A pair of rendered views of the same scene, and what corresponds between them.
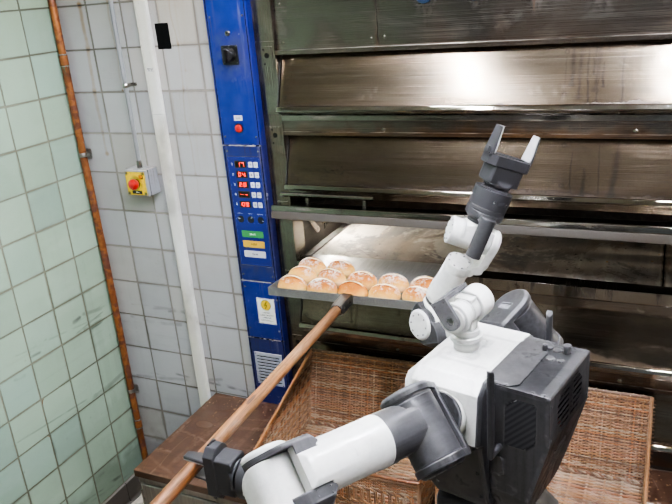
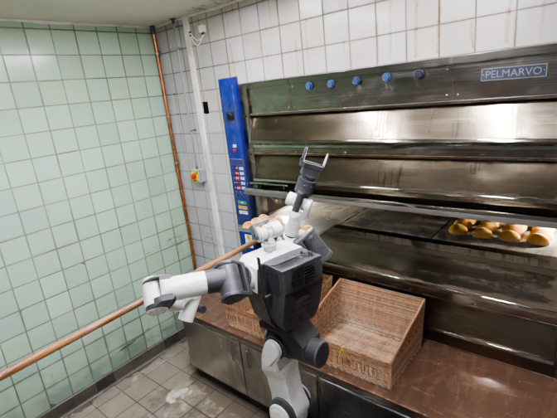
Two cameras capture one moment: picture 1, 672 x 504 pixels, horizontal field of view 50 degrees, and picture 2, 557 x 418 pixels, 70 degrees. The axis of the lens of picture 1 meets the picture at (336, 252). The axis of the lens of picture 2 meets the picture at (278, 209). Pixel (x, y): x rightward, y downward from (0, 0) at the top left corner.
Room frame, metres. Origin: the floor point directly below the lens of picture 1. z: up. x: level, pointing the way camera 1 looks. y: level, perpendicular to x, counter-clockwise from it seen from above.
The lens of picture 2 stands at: (-0.25, -0.71, 2.03)
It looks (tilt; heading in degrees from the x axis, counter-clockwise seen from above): 16 degrees down; 15
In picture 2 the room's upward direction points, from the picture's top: 6 degrees counter-clockwise
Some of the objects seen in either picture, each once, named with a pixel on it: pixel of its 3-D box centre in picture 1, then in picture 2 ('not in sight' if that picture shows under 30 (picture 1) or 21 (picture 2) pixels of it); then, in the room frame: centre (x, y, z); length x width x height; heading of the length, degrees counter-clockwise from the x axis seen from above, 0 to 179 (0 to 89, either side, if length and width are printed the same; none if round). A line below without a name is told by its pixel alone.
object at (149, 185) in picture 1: (142, 181); (198, 175); (2.61, 0.70, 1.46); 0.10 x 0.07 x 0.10; 64
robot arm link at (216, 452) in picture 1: (237, 474); not in sight; (1.18, 0.23, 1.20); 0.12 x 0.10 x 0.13; 65
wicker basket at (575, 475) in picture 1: (547, 462); (361, 326); (1.75, -0.57, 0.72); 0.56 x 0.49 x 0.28; 64
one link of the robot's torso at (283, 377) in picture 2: not in sight; (286, 375); (1.23, -0.25, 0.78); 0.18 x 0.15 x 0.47; 155
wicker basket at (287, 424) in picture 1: (359, 427); (279, 300); (2.00, -0.03, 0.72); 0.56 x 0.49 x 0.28; 66
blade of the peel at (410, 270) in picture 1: (368, 276); (287, 225); (2.14, -0.10, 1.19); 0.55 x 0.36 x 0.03; 66
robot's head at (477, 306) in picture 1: (467, 313); (268, 233); (1.25, -0.24, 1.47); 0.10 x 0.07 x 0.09; 141
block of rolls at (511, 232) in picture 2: not in sight; (506, 218); (2.14, -1.38, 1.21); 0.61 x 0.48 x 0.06; 154
